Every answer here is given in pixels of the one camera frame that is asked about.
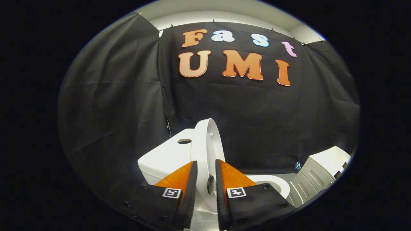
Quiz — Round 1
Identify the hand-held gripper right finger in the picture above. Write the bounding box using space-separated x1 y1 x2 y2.
215 159 296 231

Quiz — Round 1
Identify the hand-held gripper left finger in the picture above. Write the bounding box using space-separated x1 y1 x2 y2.
124 160 198 229

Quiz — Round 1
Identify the white toilet lid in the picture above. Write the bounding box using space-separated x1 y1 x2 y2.
191 118 227 214

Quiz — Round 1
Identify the white toilet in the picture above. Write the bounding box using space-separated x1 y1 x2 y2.
138 128 291 231

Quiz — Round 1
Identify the black backdrop cloth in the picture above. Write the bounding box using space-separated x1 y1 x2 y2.
58 13 361 206

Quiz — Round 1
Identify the white cabinet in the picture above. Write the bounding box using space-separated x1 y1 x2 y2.
287 146 352 207

